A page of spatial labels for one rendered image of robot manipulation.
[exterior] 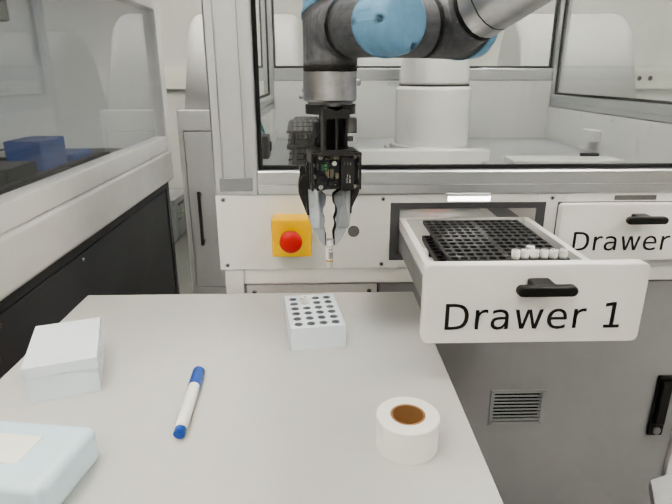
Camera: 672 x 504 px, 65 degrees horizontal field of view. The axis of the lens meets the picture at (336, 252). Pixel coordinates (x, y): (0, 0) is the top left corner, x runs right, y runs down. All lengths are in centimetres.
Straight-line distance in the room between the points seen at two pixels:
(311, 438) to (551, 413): 76
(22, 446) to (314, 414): 31
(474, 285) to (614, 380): 67
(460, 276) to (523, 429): 67
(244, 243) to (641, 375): 88
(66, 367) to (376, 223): 57
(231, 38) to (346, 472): 70
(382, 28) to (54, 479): 57
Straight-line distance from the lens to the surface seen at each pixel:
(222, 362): 81
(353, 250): 102
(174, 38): 427
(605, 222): 112
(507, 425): 129
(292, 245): 94
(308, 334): 81
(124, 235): 160
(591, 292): 77
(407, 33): 66
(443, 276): 69
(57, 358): 78
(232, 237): 102
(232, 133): 98
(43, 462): 62
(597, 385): 131
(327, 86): 74
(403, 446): 60
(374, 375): 76
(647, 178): 115
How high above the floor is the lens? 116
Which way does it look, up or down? 19 degrees down
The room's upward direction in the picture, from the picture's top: straight up
